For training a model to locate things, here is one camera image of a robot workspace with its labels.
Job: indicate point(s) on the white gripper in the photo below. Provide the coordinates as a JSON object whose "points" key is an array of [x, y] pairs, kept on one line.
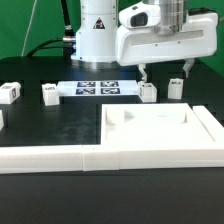
{"points": [[159, 32]]}

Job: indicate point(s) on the white square tabletop part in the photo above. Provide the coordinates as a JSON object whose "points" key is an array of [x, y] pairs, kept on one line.
{"points": [[160, 126]]}

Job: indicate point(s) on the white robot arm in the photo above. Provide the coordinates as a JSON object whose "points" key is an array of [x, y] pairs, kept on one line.
{"points": [[95, 45]]}

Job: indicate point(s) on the white L-shaped obstacle fence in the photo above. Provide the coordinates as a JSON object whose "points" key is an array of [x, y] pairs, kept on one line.
{"points": [[104, 157]]}

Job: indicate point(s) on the white part at left edge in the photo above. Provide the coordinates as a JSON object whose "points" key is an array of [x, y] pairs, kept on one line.
{"points": [[1, 120]]}

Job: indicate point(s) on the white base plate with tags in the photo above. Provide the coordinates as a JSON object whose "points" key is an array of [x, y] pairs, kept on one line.
{"points": [[97, 88]]}

